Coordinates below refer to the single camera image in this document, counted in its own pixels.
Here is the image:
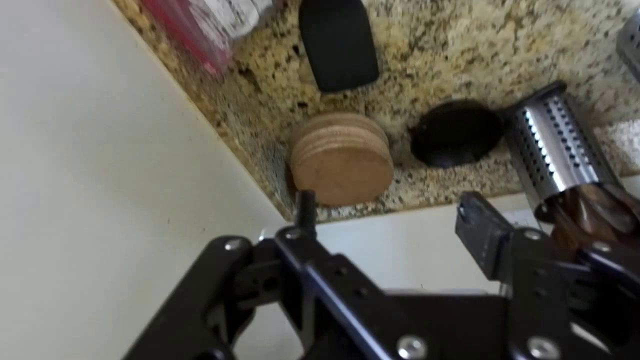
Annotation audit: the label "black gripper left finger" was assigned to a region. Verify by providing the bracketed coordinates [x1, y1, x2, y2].
[123, 188, 403, 360]

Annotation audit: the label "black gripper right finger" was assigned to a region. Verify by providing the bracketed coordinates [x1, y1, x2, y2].
[456, 191, 640, 360]

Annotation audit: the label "dark wooden kitchen utensils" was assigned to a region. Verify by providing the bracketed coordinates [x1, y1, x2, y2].
[549, 182, 640, 256]

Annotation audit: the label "perforated steel utensil holder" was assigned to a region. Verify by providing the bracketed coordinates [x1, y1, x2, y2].
[505, 80, 625, 225]

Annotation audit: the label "stack of wooden coasters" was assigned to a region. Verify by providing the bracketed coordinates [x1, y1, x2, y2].
[287, 111, 396, 208]

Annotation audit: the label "red and white package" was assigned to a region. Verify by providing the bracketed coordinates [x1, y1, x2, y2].
[138, 0, 276, 80]

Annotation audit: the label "black phone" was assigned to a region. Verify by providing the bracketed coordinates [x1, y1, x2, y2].
[296, 0, 382, 95]

